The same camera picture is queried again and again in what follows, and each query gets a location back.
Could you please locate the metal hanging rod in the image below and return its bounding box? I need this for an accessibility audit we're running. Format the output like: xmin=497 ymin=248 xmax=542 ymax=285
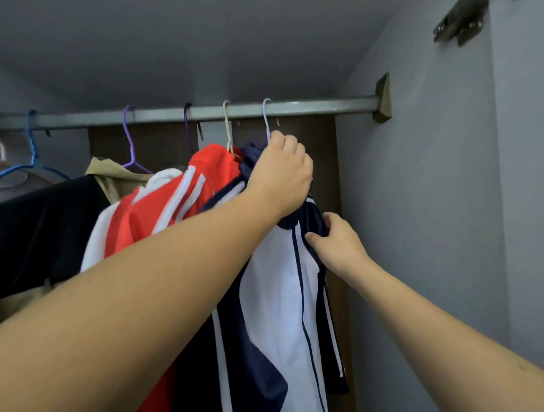
xmin=0 ymin=83 xmax=384 ymax=146

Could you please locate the person's right forearm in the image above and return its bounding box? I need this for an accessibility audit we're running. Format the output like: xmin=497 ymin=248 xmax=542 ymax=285
xmin=343 ymin=258 xmax=544 ymax=412

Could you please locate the white jacket with red stripes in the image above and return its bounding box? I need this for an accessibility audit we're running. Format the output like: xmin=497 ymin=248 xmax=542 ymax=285
xmin=80 ymin=164 xmax=184 ymax=277

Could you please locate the beige hanger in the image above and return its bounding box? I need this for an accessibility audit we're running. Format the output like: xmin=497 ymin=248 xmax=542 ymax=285
xmin=219 ymin=99 xmax=238 ymax=157

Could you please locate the white hanger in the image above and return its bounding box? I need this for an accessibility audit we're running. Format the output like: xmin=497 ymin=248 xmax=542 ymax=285
xmin=259 ymin=97 xmax=277 ymax=144

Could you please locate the dark purple wire hanger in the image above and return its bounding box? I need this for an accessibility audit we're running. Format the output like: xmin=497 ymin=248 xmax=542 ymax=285
xmin=181 ymin=103 xmax=206 ymax=153

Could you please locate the person's right hand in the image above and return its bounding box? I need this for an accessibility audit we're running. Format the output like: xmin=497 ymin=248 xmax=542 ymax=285
xmin=302 ymin=211 xmax=373 ymax=284

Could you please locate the row of coloured wire hangers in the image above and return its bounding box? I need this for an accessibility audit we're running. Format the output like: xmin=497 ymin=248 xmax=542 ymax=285
xmin=0 ymin=109 xmax=74 ymax=193

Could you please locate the khaki and black jacket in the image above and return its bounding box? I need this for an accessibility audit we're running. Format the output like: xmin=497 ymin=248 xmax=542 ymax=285
xmin=0 ymin=154 xmax=154 ymax=338

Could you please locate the brass rod bracket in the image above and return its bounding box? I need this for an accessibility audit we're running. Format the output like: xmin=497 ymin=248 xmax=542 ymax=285
xmin=373 ymin=72 xmax=395 ymax=125

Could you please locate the person's left hand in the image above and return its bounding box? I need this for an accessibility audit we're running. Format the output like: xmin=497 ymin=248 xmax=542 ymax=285
xmin=243 ymin=129 xmax=317 ymax=226

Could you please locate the white wardrobe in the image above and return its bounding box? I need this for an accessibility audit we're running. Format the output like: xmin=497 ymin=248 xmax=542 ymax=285
xmin=0 ymin=0 xmax=544 ymax=412

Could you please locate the red and white jacket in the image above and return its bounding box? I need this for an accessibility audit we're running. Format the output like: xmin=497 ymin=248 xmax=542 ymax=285
xmin=98 ymin=140 xmax=244 ymax=412

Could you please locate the navy and white jacket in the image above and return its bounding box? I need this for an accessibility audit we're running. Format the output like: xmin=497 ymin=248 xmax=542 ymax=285
xmin=171 ymin=140 xmax=360 ymax=412

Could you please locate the person's left forearm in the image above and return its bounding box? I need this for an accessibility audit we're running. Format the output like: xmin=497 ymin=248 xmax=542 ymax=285
xmin=0 ymin=178 xmax=287 ymax=412

